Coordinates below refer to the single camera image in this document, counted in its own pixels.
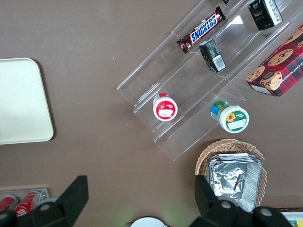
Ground red cola bottle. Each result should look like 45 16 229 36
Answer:
0 195 19 211
13 191 41 217

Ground clear acrylic bottle rack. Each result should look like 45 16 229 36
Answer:
0 188 50 213

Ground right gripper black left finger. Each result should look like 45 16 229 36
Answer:
16 175 89 227

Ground small black drink carton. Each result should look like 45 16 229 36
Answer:
198 39 227 73
247 0 284 31

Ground light wicker basket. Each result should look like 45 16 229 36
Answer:
195 138 267 209

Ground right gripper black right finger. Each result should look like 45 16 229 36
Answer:
191 175 254 227

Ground clear acrylic stepped shelf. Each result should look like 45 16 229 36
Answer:
116 0 303 162

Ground red tartan cookie box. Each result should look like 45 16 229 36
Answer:
245 23 303 97

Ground green lid jar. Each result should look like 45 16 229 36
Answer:
210 100 250 134

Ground beige plastic tray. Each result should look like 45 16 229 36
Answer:
0 57 54 145

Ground foil wrapped pack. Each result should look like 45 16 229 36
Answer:
209 163 247 201
207 153 264 213

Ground red lid white jar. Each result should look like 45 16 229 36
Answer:
152 92 178 122

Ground white snack bin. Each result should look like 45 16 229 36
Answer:
280 211 303 227

